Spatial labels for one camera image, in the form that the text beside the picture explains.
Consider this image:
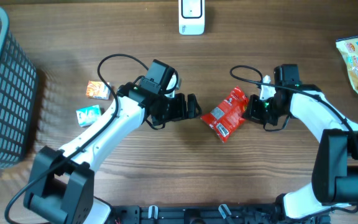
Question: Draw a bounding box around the red candy bag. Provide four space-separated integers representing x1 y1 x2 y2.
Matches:
201 86 249 142

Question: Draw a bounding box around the small orange snack box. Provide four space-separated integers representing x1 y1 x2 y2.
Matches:
85 81 111 100

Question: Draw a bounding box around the small teal white box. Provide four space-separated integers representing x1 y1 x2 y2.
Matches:
76 105 101 127

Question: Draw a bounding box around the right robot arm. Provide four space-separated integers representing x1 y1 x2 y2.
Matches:
243 64 358 222

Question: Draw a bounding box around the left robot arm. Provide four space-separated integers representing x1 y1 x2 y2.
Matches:
23 60 201 223

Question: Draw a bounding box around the white barcode scanner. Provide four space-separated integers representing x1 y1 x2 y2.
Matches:
178 0 205 35

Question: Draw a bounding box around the dark grey plastic shopping basket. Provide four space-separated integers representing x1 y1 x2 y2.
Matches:
0 7 39 169

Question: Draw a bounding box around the right black camera cable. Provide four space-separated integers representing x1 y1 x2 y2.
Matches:
229 65 358 215

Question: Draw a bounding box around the black camera cable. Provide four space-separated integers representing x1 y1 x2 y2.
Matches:
229 65 358 215
4 53 180 224

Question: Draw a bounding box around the left black camera cable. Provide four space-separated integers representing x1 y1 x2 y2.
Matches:
4 53 180 224

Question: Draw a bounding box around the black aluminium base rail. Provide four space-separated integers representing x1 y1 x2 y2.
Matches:
107 203 331 224

